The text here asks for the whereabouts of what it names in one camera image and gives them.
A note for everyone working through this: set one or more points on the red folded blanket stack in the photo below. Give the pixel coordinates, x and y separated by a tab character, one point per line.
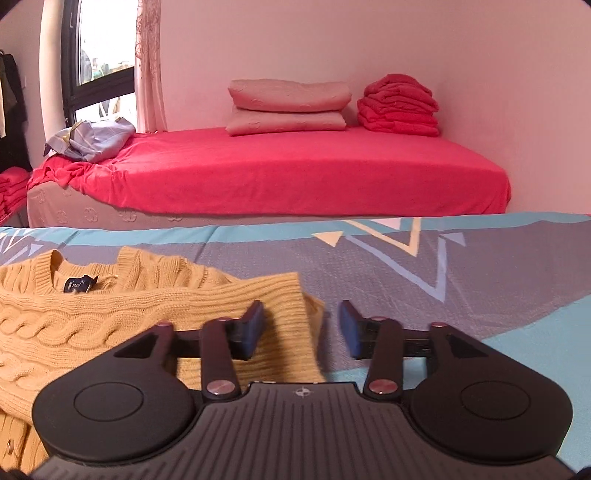
399	104

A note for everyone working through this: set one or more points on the hanging clothes rack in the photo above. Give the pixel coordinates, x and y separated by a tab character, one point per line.
14	151

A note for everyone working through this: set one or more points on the black framed window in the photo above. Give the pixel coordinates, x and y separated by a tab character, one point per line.
98	59

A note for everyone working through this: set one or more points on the upper pink folded blanket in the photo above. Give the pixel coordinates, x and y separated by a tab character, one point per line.
271	95

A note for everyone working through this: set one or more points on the red sheeted mattress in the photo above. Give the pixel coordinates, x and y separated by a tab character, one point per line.
207	176

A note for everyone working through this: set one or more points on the blue grey crumpled cloth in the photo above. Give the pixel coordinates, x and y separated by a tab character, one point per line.
91	142

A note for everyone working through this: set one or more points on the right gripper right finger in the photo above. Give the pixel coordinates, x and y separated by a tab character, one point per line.
381	341

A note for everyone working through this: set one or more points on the blue grey patterned bedsheet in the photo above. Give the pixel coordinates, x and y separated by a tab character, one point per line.
518	282

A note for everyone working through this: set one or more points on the red towels pile on floor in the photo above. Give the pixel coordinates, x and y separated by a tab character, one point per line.
13	191

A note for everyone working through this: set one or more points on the lower pink folded blanket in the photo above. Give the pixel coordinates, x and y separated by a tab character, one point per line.
247	122

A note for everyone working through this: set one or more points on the pink folded blanket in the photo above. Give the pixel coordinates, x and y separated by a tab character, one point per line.
271	95
247	122

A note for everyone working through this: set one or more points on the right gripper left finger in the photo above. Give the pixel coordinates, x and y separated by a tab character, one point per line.
221	342

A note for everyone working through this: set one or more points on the pink curtain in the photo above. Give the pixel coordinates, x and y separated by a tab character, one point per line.
147	69

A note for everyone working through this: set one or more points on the tan cable-knit cardigan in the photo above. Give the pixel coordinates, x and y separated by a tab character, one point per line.
56	315

